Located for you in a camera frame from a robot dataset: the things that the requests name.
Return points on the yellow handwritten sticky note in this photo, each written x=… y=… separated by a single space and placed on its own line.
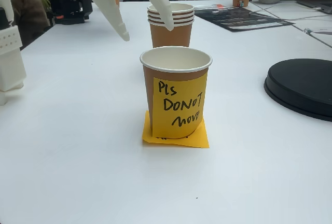
x=199 y=141
x=179 y=104

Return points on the small red white packet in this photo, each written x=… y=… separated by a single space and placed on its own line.
x=218 y=6

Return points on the black printed poster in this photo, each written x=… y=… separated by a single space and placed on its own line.
x=241 y=17

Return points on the grey laptop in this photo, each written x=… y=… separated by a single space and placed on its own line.
x=321 y=5

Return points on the black round lid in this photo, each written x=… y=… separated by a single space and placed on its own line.
x=303 y=86

